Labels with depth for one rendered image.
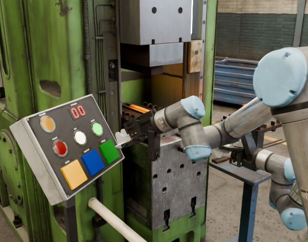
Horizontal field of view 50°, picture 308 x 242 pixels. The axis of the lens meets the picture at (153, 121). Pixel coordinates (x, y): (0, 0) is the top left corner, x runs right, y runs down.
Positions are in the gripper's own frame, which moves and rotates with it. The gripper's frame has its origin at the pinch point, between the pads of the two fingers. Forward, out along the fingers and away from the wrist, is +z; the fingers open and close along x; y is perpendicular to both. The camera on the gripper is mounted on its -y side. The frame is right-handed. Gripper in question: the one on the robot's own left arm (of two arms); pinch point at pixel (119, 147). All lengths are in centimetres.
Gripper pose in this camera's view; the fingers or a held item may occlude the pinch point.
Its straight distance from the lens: 120.7
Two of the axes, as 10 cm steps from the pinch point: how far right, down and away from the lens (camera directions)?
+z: -7.8, 3.5, 5.2
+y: -4.5, -8.9, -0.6
